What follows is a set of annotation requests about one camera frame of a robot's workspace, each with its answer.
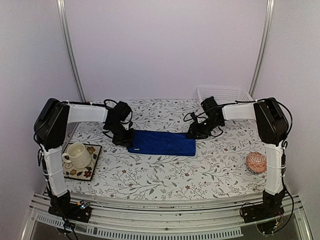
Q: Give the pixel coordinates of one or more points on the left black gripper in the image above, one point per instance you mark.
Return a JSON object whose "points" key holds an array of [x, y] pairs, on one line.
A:
{"points": [[128, 141]]}

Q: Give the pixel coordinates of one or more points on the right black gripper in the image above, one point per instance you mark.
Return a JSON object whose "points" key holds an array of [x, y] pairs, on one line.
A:
{"points": [[197, 130]]}

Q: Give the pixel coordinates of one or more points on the dark blue towel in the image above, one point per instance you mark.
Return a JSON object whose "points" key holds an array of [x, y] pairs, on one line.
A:
{"points": [[162, 143]]}

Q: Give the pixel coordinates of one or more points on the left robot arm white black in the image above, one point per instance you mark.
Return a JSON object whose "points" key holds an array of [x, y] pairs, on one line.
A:
{"points": [[50, 132]]}

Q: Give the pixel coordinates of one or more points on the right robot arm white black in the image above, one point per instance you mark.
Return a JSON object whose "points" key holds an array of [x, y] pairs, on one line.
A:
{"points": [[273, 129]]}

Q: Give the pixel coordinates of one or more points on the white plastic perforated basket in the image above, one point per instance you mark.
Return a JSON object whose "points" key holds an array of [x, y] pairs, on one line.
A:
{"points": [[222, 94]]}

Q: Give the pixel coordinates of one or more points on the floral patterned tablecloth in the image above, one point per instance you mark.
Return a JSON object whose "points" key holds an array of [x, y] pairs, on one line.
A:
{"points": [[218, 168]]}

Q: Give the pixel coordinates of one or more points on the cream ribbed mug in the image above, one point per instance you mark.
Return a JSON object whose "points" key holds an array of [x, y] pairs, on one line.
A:
{"points": [[77, 155]]}

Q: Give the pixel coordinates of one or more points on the red white patterned bowl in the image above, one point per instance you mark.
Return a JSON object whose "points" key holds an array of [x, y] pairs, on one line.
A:
{"points": [[256, 162]]}

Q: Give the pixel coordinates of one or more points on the floral square coaster tile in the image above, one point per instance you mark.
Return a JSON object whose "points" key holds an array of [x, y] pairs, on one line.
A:
{"points": [[85, 174]]}

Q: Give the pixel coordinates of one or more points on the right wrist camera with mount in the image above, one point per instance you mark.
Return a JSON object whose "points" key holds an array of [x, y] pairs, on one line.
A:
{"points": [[194, 116]]}

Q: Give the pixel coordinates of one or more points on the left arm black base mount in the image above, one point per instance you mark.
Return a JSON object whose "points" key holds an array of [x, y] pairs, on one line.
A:
{"points": [[64, 208]]}

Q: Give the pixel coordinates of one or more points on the front aluminium rail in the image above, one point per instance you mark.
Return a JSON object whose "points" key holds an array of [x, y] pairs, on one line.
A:
{"points": [[206, 219]]}

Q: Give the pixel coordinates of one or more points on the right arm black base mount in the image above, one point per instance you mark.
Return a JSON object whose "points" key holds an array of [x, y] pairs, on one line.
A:
{"points": [[270, 207]]}

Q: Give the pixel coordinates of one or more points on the left aluminium frame post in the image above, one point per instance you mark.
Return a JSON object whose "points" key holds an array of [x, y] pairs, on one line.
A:
{"points": [[62, 13]]}

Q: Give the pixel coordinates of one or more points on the aluminium frame post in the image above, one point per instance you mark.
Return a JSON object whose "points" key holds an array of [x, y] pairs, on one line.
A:
{"points": [[270, 4], [62, 13]]}

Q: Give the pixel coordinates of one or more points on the right aluminium frame post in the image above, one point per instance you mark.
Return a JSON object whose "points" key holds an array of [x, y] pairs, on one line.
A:
{"points": [[270, 4]]}

